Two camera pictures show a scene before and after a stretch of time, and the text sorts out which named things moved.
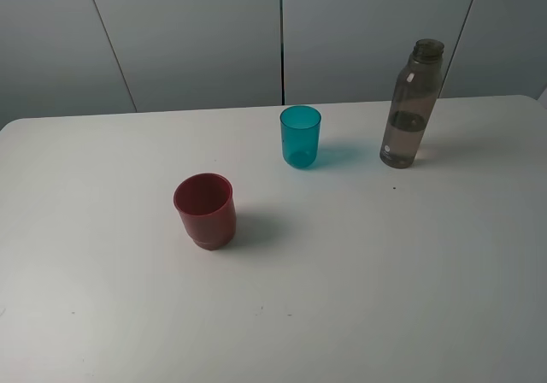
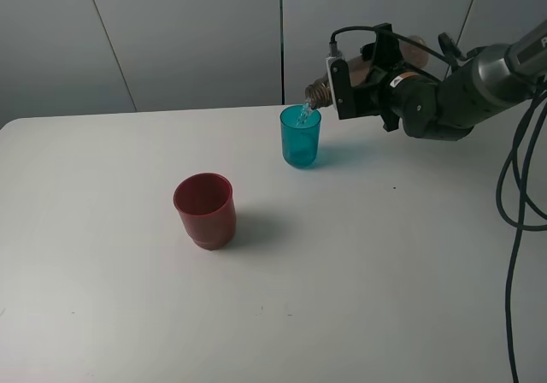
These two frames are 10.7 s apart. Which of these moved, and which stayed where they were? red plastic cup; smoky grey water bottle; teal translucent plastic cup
Moved: smoky grey water bottle
Stayed: red plastic cup; teal translucent plastic cup
